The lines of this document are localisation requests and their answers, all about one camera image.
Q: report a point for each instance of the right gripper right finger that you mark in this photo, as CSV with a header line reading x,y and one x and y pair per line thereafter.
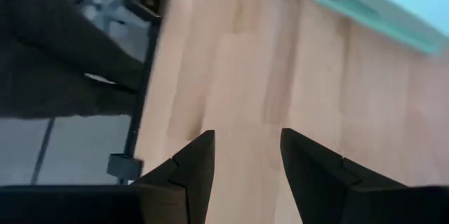
x,y
315,175

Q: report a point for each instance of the mint green stapler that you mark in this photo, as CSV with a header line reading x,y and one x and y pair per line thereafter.
x,y
386,3

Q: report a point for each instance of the dark bulky object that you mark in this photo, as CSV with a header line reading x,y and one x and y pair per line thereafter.
x,y
52,59

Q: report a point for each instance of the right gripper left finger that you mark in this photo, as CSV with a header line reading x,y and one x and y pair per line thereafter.
x,y
196,168

